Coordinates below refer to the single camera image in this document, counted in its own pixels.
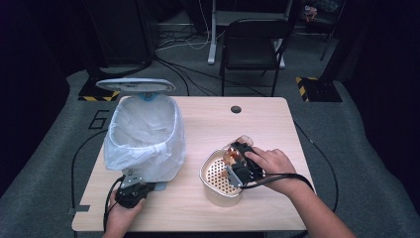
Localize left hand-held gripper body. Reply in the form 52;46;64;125
114;170;149;209

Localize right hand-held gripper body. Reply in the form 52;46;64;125
225;155;265;188

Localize clear plastic cup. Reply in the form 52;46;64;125
223;134;255;167

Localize white perforated strainer basket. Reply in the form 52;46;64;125
198;148;248;208

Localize white plastic bin liner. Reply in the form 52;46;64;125
103;93;187;183

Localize white and grey trash can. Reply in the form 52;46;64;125
95;77;186;192

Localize person's left hand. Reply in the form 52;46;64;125
104;190;146;234

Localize person's right hand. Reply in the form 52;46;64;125
253;148;310;196

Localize grey table clamp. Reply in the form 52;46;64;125
65;204;91;215

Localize hazard-striped black stand base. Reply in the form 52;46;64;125
294;75;344;103
77;75;128;103

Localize black folding chair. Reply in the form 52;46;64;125
219;18;295;97

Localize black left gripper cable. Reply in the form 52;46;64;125
70;129;126;233

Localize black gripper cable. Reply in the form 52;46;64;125
70;129;126;233
240;122;340;214

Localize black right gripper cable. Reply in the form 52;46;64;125
240;122;340;214

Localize black floor cables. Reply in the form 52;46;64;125
154;57;266;98

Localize white desk frame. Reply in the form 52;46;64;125
206;0;294;69

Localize white floor cable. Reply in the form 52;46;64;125
155;0;212;53

